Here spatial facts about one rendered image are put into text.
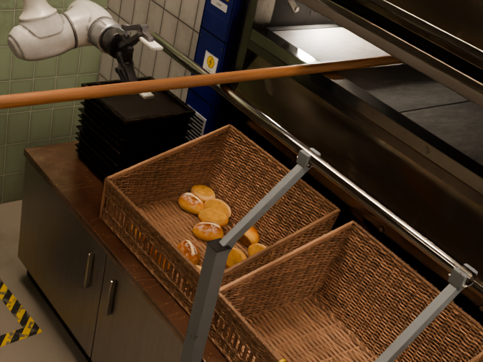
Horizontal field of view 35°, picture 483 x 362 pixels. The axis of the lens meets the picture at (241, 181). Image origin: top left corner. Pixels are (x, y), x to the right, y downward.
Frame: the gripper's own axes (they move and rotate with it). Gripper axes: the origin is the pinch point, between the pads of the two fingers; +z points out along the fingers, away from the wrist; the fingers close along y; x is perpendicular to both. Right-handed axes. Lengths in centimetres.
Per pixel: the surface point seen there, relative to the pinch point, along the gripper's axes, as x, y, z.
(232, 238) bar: 0.2, 22.7, 43.7
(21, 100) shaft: 38.2, 0.2, 7.5
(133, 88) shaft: 9.9, 0.1, 7.6
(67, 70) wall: -40, 58, -117
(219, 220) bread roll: -36, 56, -1
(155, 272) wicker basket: -6, 60, 10
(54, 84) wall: -35, 63, -117
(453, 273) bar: -17, 3, 90
